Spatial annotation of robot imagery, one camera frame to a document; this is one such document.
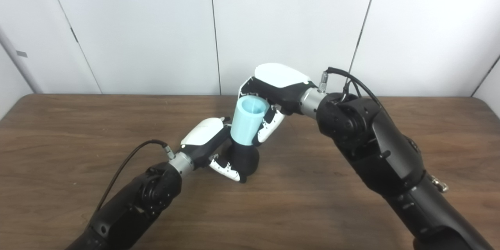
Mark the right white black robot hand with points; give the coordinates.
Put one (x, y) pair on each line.
(279, 76)

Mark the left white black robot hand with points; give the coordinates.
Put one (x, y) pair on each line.
(203, 131)

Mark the black flared nozzle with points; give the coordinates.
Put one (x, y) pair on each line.
(244, 160)

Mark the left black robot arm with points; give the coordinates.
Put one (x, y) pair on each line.
(148, 195)

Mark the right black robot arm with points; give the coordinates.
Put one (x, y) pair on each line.
(383, 152)

